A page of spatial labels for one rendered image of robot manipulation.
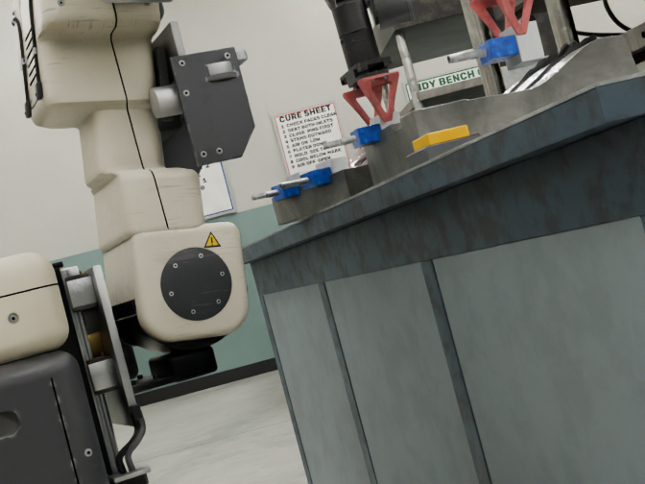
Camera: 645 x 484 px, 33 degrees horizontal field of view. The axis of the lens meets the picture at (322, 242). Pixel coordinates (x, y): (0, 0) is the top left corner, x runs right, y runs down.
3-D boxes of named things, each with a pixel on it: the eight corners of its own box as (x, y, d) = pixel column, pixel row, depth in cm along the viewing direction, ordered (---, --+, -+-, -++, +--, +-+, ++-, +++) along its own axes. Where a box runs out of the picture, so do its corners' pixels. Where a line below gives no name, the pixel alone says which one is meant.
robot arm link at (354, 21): (329, 9, 184) (329, 1, 178) (369, -3, 184) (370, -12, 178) (341, 48, 184) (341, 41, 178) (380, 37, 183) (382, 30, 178)
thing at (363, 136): (331, 159, 175) (322, 127, 175) (323, 164, 180) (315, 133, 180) (407, 141, 179) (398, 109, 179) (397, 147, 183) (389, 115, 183)
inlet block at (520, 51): (460, 74, 150) (450, 36, 150) (446, 82, 155) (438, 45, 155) (545, 57, 154) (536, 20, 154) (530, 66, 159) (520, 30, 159)
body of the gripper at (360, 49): (377, 81, 186) (365, 38, 186) (395, 65, 176) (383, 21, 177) (342, 88, 185) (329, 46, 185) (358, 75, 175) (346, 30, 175)
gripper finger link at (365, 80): (397, 122, 183) (382, 68, 183) (412, 113, 176) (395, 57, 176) (360, 132, 181) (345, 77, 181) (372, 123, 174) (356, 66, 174)
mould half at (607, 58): (427, 170, 161) (404, 81, 161) (375, 193, 186) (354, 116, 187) (715, 99, 174) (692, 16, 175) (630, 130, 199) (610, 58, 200)
